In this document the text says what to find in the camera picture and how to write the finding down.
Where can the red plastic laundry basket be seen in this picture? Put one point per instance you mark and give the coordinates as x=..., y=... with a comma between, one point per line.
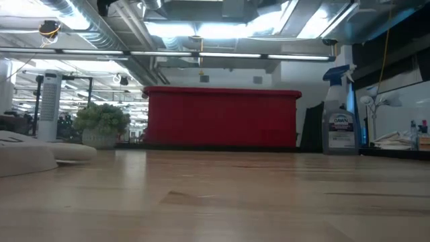
x=221, y=117

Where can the ceiling light tube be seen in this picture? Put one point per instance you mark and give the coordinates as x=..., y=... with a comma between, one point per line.
x=265, y=56
x=127, y=52

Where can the green succulent plant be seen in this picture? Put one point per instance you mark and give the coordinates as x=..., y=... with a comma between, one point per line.
x=100, y=121

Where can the blue-capped spray bottle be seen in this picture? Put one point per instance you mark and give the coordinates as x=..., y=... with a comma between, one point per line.
x=339, y=127

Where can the white tower fan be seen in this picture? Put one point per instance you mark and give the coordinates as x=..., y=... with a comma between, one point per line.
x=50, y=104

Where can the folded cloth stack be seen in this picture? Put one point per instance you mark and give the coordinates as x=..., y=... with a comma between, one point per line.
x=391, y=141

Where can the white Houston tote bag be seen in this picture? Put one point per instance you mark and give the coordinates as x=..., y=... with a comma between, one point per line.
x=33, y=154

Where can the small clear bottle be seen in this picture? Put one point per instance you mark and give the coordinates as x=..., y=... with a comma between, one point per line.
x=413, y=136

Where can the small red-capped bottle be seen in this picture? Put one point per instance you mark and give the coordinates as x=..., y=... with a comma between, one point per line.
x=424, y=136

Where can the black aluminium table frame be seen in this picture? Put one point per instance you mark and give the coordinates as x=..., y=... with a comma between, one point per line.
x=235, y=148

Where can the small grey wall box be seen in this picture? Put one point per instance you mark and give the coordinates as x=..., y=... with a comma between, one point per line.
x=204, y=78
x=258, y=80

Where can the black background frame rig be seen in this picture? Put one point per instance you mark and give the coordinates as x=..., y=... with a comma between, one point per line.
x=90, y=90

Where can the silver ceiling duct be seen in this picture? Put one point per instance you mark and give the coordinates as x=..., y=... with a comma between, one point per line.
x=90, y=27

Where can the black ceiling camera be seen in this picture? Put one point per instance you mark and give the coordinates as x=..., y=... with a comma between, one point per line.
x=49, y=28

